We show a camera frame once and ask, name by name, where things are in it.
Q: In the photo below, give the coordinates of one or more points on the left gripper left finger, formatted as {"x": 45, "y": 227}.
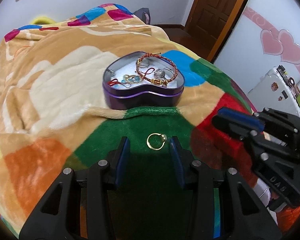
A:
{"x": 57, "y": 214}

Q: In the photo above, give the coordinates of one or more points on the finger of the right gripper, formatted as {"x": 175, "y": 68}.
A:
{"x": 233, "y": 130}
{"x": 241, "y": 119}

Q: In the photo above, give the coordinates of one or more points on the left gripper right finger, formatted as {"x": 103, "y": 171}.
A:
{"x": 222, "y": 204}

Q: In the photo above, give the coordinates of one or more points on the white wardrobe sliding door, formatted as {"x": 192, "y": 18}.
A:
{"x": 266, "y": 35}

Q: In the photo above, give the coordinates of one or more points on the colourful patchwork fleece blanket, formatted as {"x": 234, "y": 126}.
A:
{"x": 53, "y": 115}

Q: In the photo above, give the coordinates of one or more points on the brown wooden door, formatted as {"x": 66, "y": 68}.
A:
{"x": 211, "y": 22}

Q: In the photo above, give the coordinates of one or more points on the purple heart-shaped tin box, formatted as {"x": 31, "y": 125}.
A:
{"x": 141, "y": 79}

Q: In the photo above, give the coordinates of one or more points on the grey backpack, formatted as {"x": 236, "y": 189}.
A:
{"x": 143, "y": 14}

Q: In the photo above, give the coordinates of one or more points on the yellow foam tube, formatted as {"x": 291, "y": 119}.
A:
{"x": 42, "y": 20}

